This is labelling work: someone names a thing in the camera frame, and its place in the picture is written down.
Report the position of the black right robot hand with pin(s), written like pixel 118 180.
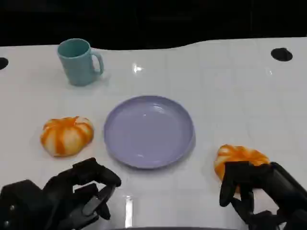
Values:
pixel 275 191

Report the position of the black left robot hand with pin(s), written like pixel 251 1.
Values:
pixel 72 191

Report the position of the orange white toy bread roll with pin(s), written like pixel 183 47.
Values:
pixel 239 155
pixel 66 136

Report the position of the lilac plate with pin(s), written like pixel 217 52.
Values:
pixel 148 131

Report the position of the pale green mug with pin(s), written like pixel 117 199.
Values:
pixel 75 65

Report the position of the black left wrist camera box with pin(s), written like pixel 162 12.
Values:
pixel 21 206

